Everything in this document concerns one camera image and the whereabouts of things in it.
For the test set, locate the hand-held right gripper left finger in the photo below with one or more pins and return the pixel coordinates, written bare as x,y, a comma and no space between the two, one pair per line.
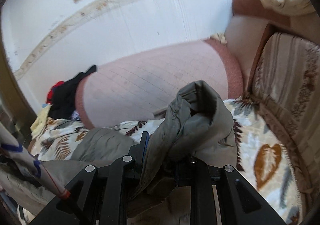
136,156

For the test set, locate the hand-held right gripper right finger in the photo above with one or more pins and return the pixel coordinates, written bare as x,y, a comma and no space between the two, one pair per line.
200,190

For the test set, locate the grey hooded padded jacket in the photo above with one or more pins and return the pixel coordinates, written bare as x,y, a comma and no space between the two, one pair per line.
200,125

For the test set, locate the black and red clothes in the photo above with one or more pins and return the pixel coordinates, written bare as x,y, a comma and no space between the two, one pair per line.
65,95

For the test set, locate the leaf-print blanket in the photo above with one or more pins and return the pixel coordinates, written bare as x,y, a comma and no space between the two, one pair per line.
262,135

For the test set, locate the yellow cloth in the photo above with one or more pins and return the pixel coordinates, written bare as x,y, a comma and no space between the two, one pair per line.
41,119

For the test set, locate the white sleeve with blue red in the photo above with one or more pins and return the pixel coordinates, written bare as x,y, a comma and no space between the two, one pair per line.
25,160

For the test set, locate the brown wooden furniture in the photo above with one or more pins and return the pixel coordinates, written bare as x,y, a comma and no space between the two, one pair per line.
15,95

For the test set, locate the striped beige cushion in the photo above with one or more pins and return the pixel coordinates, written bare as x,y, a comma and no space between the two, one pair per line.
287,70

